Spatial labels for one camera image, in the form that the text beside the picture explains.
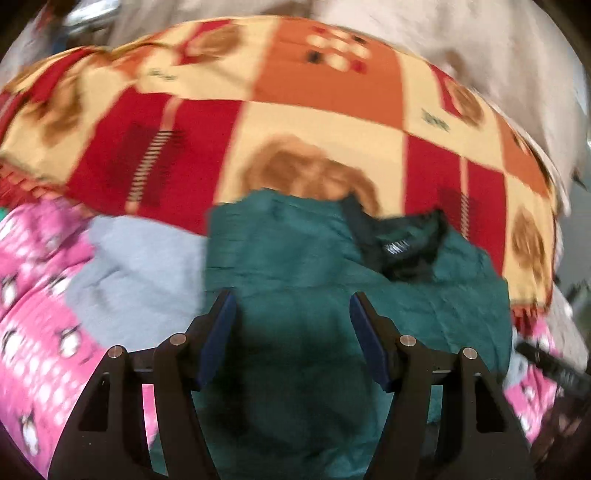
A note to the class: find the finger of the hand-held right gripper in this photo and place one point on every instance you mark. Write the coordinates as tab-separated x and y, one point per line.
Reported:
554	367

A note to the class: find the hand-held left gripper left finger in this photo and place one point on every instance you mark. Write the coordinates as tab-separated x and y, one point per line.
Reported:
219	337

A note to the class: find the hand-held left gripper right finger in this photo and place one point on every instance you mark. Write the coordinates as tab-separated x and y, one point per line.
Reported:
369	337

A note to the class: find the green puffer jacket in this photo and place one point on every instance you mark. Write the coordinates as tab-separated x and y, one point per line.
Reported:
300	286

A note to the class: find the floral bed sheet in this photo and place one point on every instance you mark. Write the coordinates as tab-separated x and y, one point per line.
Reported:
565	323

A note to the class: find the light grey cloth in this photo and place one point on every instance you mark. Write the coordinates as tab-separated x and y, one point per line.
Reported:
138	267

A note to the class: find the pink penguin print blanket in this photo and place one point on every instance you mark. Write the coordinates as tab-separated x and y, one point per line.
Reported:
37	286

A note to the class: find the red orange patchwork quilt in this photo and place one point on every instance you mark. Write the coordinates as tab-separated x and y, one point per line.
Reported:
323	115

